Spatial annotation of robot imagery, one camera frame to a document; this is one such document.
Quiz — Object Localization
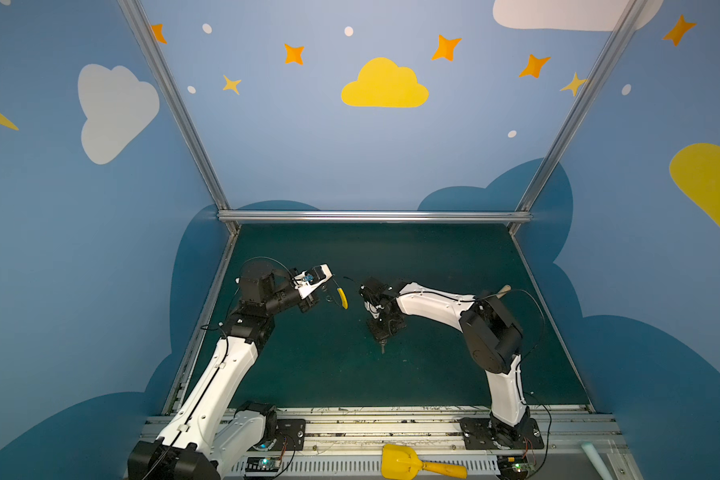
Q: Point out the grey slotted cable duct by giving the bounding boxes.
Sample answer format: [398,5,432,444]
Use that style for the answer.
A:
[227,454,503,479]

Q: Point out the aluminium left frame post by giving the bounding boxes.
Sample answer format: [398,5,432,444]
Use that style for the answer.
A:
[117,0,230,212]

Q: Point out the yellow plastic scoop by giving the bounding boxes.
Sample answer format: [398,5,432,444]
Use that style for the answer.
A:
[381,444,468,480]

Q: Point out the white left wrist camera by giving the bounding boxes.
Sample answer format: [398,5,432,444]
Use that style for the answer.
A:
[292,264,332,299]

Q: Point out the left green circuit board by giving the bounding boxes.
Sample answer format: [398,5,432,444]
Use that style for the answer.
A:
[243,456,282,477]

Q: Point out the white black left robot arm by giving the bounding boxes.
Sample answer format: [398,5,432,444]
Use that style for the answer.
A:
[127,258,332,479]

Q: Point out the green circuit board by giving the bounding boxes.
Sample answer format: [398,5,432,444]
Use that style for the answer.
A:
[243,456,282,477]
[496,456,535,480]

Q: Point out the aluminium back frame rail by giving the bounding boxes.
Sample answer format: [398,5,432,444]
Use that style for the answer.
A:
[217,210,532,224]

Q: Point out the aluminium frame post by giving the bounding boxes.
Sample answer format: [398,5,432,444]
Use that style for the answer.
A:
[508,0,649,237]
[117,0,230,212]

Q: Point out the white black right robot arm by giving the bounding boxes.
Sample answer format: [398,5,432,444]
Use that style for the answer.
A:
[359,278,545,449]

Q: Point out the aluminium right frame post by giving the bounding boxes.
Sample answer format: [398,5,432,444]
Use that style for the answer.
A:
[508,0,649,237]

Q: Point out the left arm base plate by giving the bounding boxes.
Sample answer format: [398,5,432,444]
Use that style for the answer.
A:
[253,419,306,451]

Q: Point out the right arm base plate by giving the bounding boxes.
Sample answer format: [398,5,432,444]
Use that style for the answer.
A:
[459,414,545,451]

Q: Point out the right green circuit board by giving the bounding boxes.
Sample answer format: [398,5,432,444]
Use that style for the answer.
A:
[496,456,535,480]

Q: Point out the pale teal tube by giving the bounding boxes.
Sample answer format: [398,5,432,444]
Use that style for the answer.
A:
[581,442,613,480]

